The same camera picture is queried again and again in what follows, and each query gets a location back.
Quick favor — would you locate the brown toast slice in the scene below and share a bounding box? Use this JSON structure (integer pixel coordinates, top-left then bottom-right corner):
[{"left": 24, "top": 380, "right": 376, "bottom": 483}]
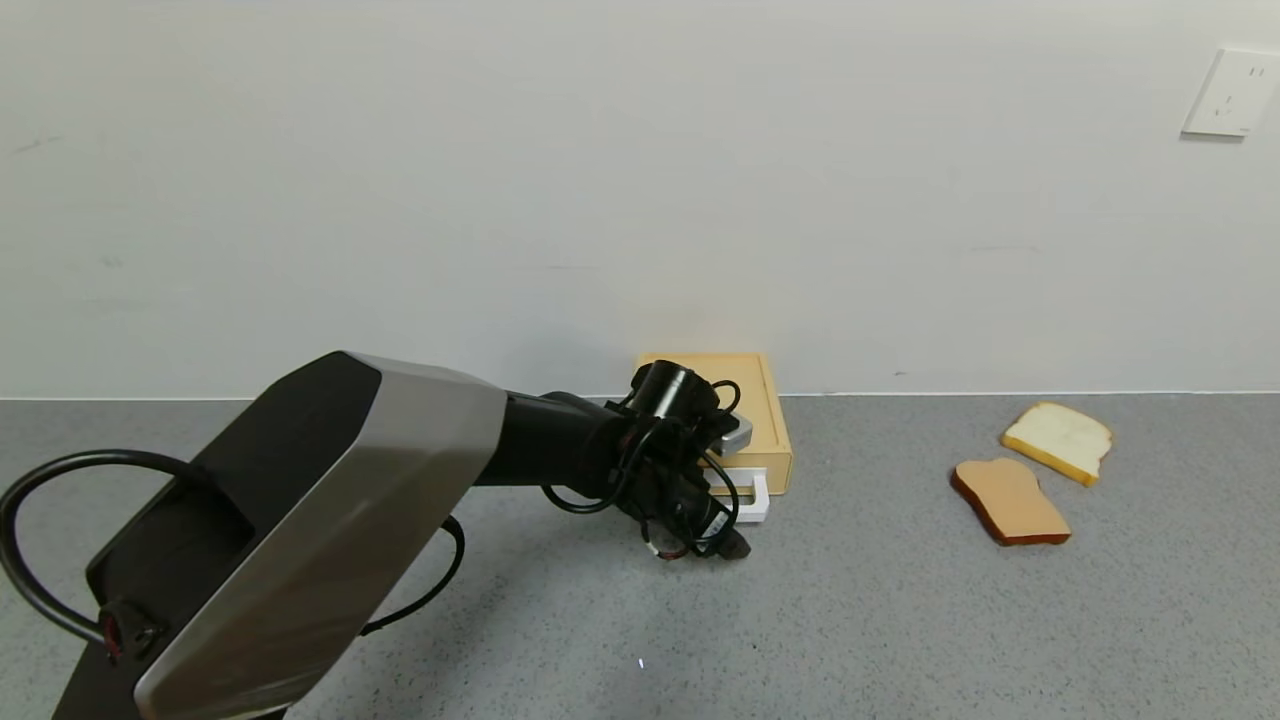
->
[{"left": 950, "top": 457, "right": 1072, "bottom": 547}]

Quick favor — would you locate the white wall socket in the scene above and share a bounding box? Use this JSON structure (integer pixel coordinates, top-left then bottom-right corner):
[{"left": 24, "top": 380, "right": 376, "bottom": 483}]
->
[{"left": 1180, "top": 47, "right": 1280, "bottom": 139}]

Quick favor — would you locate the white bread slice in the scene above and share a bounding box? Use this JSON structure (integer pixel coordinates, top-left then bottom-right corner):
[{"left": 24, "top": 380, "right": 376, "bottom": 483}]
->
[{"left": 1000, "top": 401, "right": 1114, "bottom": 488}]

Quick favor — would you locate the yellow drawer with white handle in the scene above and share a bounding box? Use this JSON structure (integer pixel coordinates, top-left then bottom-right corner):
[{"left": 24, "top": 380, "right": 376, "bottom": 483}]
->
[{"left": 700, "top": 455, "right": 793, "bottom": 524}]

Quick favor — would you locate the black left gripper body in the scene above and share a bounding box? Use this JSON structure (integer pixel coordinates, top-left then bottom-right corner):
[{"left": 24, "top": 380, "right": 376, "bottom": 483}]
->
[{"left": 656, "top": 476, "right": 737, "bottom": 558}]

